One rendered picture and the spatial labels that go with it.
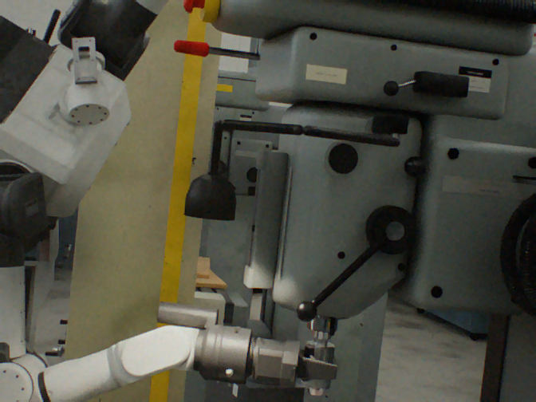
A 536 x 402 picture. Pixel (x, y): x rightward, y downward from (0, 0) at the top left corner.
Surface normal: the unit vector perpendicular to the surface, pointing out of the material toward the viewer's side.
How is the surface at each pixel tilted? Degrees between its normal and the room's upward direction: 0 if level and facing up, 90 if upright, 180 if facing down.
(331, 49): 90
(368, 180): 90
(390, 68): 90
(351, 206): 90
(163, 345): 78
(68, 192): 140
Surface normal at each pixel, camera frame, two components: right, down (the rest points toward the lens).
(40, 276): 0.44, -0.07
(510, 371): -0.97, -0.09
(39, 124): 0.43, -0.45
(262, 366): -0.07, 0.05
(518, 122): 0.22, 0.07
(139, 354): -0.05, -0.16
